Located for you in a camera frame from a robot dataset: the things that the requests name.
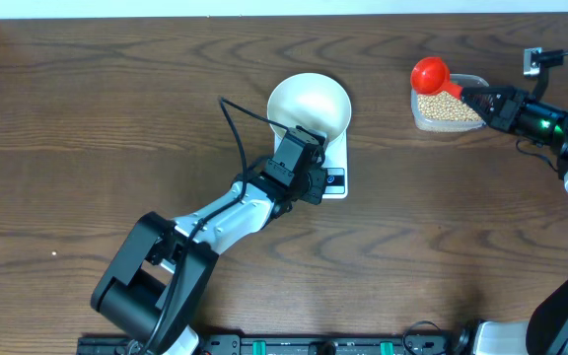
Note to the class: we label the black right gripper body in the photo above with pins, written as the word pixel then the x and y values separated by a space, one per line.
pixel 512 112

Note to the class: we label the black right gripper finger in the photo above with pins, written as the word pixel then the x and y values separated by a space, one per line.
pixel 483 104
pixel 489 90

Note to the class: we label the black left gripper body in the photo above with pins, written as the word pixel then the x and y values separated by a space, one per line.
pixel 308 187

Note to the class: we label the white digital kitchen scale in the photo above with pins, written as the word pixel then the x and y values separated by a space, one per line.
pixel 336 165

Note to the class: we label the red plastic measuring scoop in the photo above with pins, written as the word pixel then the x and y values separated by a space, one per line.
pixel 431 76

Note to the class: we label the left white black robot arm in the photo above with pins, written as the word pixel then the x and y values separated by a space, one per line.
pixel 153 284

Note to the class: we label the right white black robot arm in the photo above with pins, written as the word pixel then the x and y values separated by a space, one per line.
pixel 525 115

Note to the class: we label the white ceramic bowl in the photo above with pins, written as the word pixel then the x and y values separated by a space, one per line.
pixel 313 101

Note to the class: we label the soybeans pile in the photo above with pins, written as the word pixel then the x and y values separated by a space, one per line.
pixel 445 107

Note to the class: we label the clear plastic container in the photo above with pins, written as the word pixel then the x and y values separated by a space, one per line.
pixel 426 124

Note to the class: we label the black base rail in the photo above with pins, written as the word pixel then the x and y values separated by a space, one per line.
pixel 415 343

